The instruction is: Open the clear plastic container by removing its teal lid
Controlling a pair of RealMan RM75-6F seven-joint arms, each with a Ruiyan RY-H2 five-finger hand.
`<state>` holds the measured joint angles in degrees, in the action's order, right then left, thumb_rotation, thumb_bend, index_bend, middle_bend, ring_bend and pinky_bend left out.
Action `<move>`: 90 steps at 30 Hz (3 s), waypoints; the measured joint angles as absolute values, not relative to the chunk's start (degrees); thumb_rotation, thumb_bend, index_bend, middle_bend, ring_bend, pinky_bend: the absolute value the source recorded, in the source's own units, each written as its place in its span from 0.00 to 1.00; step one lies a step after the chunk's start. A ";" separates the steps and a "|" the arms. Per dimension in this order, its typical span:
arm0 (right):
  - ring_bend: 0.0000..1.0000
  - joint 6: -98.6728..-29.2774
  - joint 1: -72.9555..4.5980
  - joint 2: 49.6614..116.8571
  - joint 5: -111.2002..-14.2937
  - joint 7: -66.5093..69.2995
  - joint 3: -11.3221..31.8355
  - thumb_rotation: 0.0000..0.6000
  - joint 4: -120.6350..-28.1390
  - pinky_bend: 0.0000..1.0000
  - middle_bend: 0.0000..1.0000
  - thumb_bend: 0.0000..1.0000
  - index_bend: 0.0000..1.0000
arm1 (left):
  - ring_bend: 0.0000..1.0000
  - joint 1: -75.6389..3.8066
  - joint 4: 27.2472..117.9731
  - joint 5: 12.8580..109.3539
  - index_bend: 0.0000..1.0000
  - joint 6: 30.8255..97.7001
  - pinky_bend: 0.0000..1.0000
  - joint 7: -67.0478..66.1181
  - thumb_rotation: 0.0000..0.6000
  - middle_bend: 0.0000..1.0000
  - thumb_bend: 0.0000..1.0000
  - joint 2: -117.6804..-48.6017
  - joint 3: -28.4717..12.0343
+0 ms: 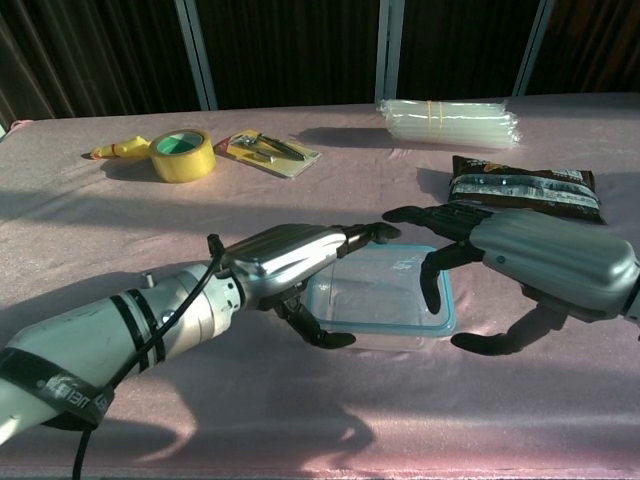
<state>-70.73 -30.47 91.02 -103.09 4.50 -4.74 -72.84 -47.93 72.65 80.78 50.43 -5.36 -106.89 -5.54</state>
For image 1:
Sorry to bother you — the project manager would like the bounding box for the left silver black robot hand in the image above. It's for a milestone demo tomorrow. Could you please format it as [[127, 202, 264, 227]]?
[[218, 221, 402, 350]]

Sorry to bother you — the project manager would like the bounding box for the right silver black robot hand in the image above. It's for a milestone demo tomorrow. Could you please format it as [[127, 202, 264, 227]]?
[[381, 203, 640, 357]]

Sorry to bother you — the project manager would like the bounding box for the clear container with teal rim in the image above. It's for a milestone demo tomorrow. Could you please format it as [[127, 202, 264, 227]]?
[[305, 243, 459, 354]]

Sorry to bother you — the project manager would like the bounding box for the dark brown snack packet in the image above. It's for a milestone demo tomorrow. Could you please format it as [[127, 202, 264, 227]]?
[[446, 154, 607, 225]]

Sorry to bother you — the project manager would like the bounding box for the nail clipper set card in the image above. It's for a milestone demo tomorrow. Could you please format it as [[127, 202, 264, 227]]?
[[214, 128, 323, 180]]

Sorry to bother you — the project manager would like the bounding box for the yellow tape roll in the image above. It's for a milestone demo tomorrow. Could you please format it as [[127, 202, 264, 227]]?
[[149, 128, 218, 184]]

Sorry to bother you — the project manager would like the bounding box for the pink tablecloth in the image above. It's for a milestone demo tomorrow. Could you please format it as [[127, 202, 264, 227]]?
[[0, 92, 640, 480]]

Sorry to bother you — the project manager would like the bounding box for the bundle of clear plastic tubes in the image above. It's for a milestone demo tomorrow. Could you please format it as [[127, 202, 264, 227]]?
[[376, 97, 523, 152]]

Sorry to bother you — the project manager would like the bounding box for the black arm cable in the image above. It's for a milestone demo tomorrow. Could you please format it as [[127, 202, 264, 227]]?
[[71, 233, 227, 480]]

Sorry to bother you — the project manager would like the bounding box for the grey window frame post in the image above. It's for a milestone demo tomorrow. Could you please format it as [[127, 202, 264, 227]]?
[[374, 0, 406, 104], [511, 0, 557, 98], [173, 0, 220, 112]]

